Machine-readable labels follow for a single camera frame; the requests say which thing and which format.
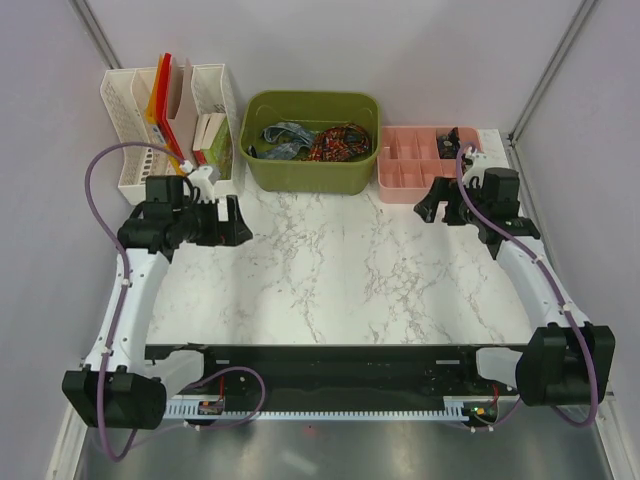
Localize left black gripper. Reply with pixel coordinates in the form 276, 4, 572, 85
173, 195, 251, 247

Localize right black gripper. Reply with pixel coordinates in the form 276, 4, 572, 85
414, 176, 490, 227

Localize red patterned tie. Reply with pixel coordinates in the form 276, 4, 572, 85
305, 124, 371, 163

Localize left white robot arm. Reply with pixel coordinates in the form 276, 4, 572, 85
62, 175, 253, 430

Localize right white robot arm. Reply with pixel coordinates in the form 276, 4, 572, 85
414, 167, 616, 409

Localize pink divided organizer tray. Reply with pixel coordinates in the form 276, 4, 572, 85
377, 126, 484, 204

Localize rolled dark tie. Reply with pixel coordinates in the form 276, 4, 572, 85
436, 127, 460, 159

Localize green treehouse book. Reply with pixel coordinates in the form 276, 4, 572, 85
201, 113, 233, 180

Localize olive green plastic bin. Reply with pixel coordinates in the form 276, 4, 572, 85
240, 90, 381, 195

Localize blue patterned tie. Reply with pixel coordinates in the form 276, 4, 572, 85
247, 121, 317, 160

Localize red white book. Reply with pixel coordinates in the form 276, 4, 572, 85
192, 113, 226, 165

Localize beige folder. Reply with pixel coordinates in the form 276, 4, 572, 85
167, 58, 198, 158

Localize white plastic file rack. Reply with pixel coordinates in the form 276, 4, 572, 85
101, 63, 239, 206

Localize orange red folder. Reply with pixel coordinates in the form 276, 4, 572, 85
145, 53, 182, 158

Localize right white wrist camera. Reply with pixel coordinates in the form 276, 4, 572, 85
462, 148, 492, 188

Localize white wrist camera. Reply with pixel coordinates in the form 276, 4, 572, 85
181, 164, 220, 202
462, 148, 492, 188

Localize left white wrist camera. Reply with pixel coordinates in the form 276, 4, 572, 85
181, 164, 220, 202

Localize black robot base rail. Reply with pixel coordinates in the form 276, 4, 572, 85
144, 342, 521, 414

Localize white slotted cable duct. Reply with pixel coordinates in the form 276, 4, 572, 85
163, 396, 497, 422

